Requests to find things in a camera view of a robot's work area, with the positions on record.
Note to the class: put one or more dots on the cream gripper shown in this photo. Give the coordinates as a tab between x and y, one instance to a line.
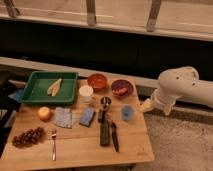
146	106

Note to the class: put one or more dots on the blue sponge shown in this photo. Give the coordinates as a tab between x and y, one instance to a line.
87	117

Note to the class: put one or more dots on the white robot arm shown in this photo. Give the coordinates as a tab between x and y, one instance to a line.
178	83

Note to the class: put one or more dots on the blue plastic cup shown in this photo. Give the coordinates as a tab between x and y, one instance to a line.
127	113

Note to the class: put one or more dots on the white cup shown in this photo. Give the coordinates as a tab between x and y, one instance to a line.
86	92

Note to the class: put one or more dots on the red food in bowl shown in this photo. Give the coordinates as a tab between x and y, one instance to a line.
121	91

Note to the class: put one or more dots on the dark red bowl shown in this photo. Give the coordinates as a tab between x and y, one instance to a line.
121	83

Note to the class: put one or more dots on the black spatula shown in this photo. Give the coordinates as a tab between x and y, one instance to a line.
104	129

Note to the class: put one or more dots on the orange bowl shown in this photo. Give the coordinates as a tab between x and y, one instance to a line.
97	81

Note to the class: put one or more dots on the grey blue cloth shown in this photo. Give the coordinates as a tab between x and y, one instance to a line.
62	117

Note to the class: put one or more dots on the yellow banana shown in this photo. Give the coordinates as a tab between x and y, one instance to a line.
54	88

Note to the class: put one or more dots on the silver fork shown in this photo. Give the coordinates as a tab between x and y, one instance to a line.
53	134

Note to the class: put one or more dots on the yellow apple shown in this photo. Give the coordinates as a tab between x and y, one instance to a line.
44	113

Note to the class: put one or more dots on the green plastic tray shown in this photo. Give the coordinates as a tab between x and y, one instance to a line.
35	92

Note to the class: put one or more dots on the bunch of dark grapes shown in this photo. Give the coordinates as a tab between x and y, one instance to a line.
29	137

